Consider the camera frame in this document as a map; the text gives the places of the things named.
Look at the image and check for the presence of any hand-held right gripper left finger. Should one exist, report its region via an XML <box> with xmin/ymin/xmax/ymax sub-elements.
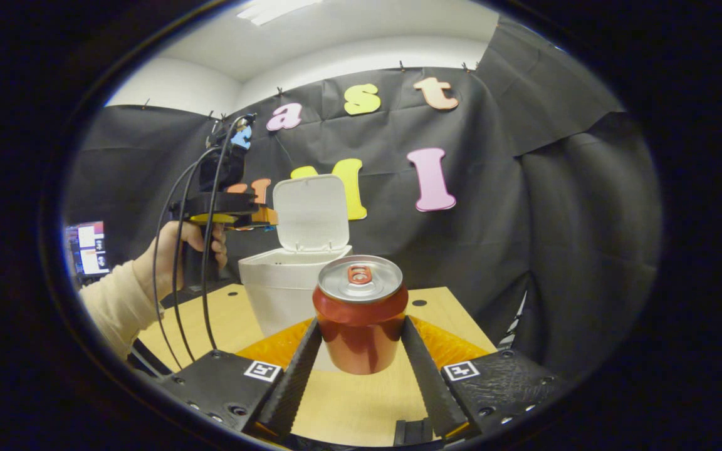
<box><xmin>160</xmin><ymin>318</ymin><xmax>323</xmax><ymax>439</ymax></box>

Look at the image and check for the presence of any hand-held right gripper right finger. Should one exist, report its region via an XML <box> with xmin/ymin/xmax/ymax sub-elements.
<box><xmin>400</xmin><ymin>315</ymin><xmax>568</xmax><ymax>439</ymax></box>

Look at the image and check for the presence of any white desktop garbage bin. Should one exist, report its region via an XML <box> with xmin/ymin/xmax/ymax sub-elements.
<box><xmin>238</xmin><ymin>174</ymin><xmax>353</xmax><ymax>339</ymax></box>

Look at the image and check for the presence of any red pop can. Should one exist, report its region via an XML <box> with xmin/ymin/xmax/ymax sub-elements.
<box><xmin>312</xmin><ymin>255</ymin><xmax>409</xmax><ymax>375</ymax></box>

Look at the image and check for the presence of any wooden desktop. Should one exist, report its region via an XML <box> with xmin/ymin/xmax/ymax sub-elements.
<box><xmin>137</xmin><ymin>283</ymin><xmax>498</xmax><ymax>447</ymax></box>

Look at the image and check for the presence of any computer monitor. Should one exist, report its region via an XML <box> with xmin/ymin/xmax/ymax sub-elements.
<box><xmin>65</xmin><ymin>220</ymin><xmax>110</xmax><ymax>280</ymax></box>

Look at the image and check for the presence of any ceiling light panel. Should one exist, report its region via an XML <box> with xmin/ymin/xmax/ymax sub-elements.
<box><xmin>236</xmin><ymin>0</ymin><xmax>325</xmax><ymax>26</ymax></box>

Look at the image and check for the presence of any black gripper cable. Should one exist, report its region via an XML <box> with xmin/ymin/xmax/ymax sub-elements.
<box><xmin>152</xmin><ymin>153</ymin><xmax>208</xmax><ymax>371</ymax></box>
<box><xmin>173</xmin><ymin>147</ymin><xmax>217</xmax><ymax>364</ymax></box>
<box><xmin>201</xmin><ymin>114</ymin><xmax>256</xmax><ymax>353</ymax></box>

